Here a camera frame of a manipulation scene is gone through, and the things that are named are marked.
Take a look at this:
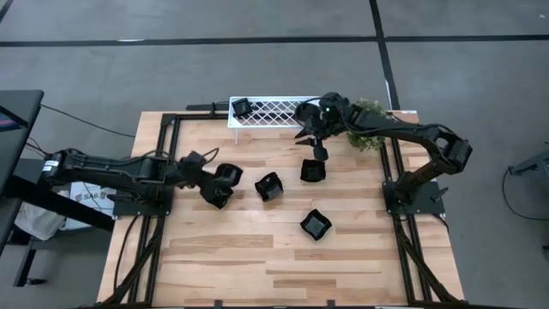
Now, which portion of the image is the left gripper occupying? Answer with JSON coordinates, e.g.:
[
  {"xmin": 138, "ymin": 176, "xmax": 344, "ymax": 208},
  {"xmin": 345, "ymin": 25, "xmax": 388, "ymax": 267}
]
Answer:
[{"xmin": 173, "ymin": 149, "xmax": 235, "ymax": 210}]

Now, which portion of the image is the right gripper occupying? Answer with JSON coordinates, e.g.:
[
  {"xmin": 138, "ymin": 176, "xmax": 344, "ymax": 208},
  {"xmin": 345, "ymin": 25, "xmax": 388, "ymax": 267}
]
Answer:
[{"xmin": 294, "ymin": 92, "xmax": 357, "ymax": 161}]

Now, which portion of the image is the black deep fluted mini plate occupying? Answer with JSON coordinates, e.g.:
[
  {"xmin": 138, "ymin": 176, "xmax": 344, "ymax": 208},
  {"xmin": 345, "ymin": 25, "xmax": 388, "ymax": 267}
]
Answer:
[{"xmin": 254, "ymin": 171, "xmax": 285, "ymax": 203}]

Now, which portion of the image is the green artificial plant black pot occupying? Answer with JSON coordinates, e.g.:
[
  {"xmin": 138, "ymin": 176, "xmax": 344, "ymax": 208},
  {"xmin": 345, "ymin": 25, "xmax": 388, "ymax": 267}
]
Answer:
[{"xmin": 346, "ymin": 97, "xmax": 387, "ymax": 152}]

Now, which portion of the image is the white printed cardboard box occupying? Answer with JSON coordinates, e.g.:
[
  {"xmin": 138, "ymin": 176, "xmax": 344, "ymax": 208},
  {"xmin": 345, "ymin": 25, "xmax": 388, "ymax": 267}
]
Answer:
[{"xmin": 68, "ymin": 179, "xmax": 118, "ymax": 232}]

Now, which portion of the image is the white plastic bag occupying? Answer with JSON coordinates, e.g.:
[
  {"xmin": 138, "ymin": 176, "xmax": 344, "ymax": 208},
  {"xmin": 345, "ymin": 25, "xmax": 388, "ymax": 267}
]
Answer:
[{"xmin": 14, "ymin": 201, "xmax": 65, "ymax": 241}]

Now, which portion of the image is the black desk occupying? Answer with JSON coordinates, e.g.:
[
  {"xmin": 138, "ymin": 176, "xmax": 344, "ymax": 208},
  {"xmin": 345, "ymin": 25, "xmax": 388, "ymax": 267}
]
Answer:
[{"xmin": 0, "ymin": 88, "xmax": 116, "ymax": 288}]

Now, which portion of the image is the desk screen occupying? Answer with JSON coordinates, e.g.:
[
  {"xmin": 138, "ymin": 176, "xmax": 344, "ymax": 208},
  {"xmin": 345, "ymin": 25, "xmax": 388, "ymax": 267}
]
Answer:
[{"xmin": 0, "ymin": 106, "xmax": 21, "ymax": 132}]

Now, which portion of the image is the grey chair base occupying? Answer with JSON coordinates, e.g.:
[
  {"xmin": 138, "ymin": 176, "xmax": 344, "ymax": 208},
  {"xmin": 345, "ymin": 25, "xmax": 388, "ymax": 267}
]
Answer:
[{"xmin": 508, "ymin": 149, "xmax": 549, "ymax": 177}]

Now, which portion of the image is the white wire rack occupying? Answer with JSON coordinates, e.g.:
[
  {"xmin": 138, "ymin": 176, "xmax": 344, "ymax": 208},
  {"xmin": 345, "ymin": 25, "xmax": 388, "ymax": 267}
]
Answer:
[{"xmin": 226, "ymin": 95, "xmax": 323, "ymax": 145}]

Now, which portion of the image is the black aluminium table frame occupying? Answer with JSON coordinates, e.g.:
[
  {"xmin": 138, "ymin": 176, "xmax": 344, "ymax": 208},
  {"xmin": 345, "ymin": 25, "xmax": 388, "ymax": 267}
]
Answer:
[{"xmin": 100, "ymin": 112, "xmax": 462, "ymax": 308}]

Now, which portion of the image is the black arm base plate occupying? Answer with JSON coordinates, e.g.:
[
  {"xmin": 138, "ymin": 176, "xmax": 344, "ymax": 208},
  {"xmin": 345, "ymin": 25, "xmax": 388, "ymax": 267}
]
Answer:
[
  {"xmin": 112, "ymin": 188, "xmax": 172, "ymax": 218},
  {"xmin": 383, "ymin": 179, "xmax": 446, "ymax": 215}
]

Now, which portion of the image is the black floor cable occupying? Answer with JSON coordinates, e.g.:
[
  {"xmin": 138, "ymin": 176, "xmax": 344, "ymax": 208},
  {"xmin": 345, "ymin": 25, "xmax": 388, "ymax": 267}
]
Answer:
[{"xmin": 40, "ymin": 104, "xmax": 137, "ymax": 139}]

